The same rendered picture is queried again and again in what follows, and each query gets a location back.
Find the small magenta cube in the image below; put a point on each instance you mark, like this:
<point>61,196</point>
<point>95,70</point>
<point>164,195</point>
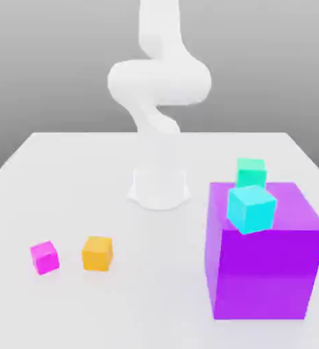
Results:
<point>45,258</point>

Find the small orange cube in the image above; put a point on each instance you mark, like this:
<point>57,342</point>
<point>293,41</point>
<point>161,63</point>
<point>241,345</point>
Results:
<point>97,254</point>

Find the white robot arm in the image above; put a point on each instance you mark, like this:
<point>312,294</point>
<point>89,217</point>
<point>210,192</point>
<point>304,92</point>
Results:
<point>159,81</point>

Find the small cyan cube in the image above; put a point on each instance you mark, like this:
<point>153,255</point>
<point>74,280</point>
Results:
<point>250,210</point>

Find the small green cube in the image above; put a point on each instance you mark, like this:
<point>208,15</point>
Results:
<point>250,171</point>

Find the large purple box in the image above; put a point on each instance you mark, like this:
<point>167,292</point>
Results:
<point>268,272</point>

